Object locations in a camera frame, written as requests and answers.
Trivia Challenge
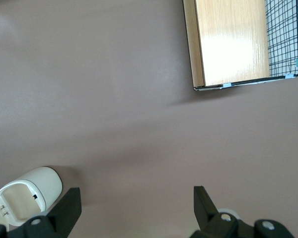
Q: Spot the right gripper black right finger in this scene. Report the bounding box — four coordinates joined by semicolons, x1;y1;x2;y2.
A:
193;185;295;238

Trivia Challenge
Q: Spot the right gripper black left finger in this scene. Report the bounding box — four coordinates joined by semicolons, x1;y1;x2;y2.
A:
0;187;81;238

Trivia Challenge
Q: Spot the cream lidded trash can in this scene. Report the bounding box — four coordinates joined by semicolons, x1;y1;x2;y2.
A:
0;166;63;233

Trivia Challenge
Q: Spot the brown table cover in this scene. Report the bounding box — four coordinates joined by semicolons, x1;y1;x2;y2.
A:
0;0;298;238

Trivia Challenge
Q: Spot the narrow wooden shelf board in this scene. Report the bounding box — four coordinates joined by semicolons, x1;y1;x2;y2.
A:
182;0;206;88

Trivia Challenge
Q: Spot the wide wooden shelf board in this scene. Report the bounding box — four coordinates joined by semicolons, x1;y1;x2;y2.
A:
195;0;272;87

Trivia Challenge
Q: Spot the wooden step shelf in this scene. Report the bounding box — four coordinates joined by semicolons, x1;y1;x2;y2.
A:
193;0;298;92

